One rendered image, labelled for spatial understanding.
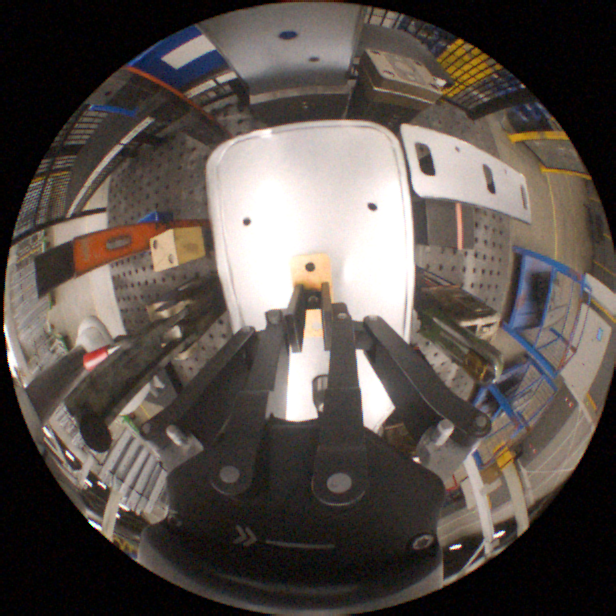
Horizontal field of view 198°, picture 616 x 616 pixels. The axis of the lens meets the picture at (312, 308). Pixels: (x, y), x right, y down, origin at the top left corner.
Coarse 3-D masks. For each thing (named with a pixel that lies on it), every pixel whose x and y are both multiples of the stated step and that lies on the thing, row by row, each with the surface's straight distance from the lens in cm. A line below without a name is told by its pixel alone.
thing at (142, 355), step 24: (144, 336) 19; (192, 336) 23; (120, 360) 18; (144, 360) 20; (168, 360) 20; (96, 384) 17; (120, 384) 19; (144, 384) 19; (72, 408) 17; (96, 408) 19; (120, 408) 18; (96, 432) 15
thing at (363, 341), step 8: (336, 304) 16; (344, 304) 16; (336, 312) 15; (344, 312) 14; (352, 320) 13; (360, 328) 12; (360, 336) 12; (368, 336) 12; (360, 344) 13; (368, 344) 12
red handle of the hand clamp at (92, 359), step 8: (168, 328) 22; (176, 328) 21; (160, 336) 22; (168, 336) 22; (176, 336) 22; (120, 344) 24; (96, 352) 26; (104, 352) 25; (88, 360) 28; (96, 360) 26; (88, 368) 28
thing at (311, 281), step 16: (304, 256) 19; (320, 256) 19; (304, 272) 19; (320, 272) 19; (304, 288) 20; (320, 288) 20; (320, 304) 19; (320, 320) 21; (304, 336) 22; (320, 336) 22
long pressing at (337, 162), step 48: (240, 144) 25; (288, 144) 23; (336, 144) 23; (384, 144) 24; (240, 192) 23; (288, 192) 22; (336, 192) 21; (384, 192) 22; (240, 240) 22; (288, 240) 21; (336, 240) 21; (384, 240) 22; (240, 288) 23; (288, 288) 22; (336, 288) 22; (384, 288) 23
